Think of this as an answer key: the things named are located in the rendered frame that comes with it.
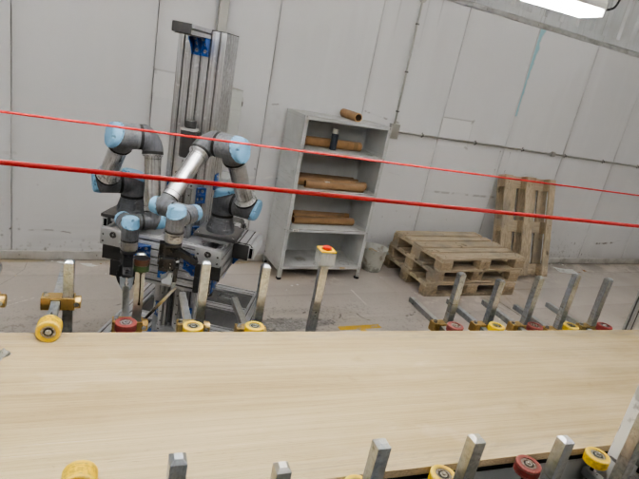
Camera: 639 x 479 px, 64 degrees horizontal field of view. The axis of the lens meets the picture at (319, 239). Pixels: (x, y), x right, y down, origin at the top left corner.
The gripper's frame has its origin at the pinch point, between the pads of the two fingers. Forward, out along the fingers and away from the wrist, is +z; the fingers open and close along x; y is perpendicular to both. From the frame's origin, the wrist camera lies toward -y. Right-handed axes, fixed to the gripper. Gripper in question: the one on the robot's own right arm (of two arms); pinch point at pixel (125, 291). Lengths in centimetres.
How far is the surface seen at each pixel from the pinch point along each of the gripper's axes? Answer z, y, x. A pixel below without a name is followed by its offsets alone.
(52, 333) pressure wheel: -11, -55, 24
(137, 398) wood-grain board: -7, -89, -4
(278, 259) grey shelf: 65, 206, -138
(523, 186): -23, 262, -448
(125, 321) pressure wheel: -8.3, -42.7, 0.4
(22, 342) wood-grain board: -7, -55, 33
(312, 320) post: -5, -35, -79
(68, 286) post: -19.1, -35.6, 20.8
